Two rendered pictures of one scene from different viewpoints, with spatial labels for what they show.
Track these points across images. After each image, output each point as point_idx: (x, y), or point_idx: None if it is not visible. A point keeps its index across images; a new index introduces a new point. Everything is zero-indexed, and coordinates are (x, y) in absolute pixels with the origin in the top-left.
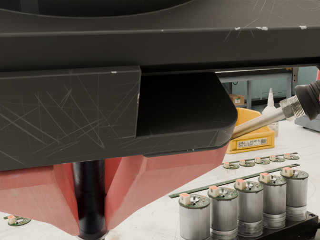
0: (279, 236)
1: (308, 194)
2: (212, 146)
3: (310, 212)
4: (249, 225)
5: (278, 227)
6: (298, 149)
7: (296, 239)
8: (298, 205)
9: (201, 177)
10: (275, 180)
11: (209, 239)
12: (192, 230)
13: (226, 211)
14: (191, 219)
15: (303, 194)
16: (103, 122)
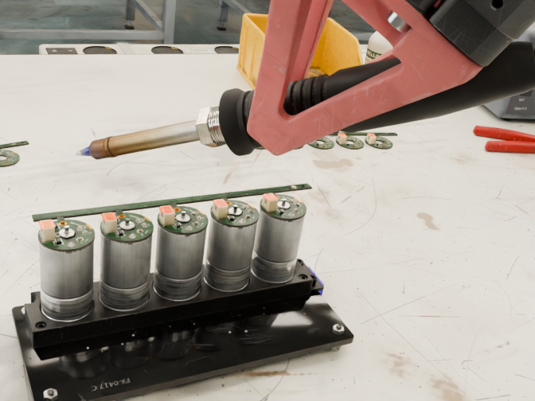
0: (226, 305)
1: (352, 227)
2: None
3: (304, 270)
4: (170, 282)
5: (230, 290)
6: (406, 126)
7: (255, 313)
8: (275, 260)
9: (189, 156)
10: (236, 215)
11: (87, 297)
12: (52, 282)
13: (123, 258)
14: (51, 265)
15: (287, 243)
16: None
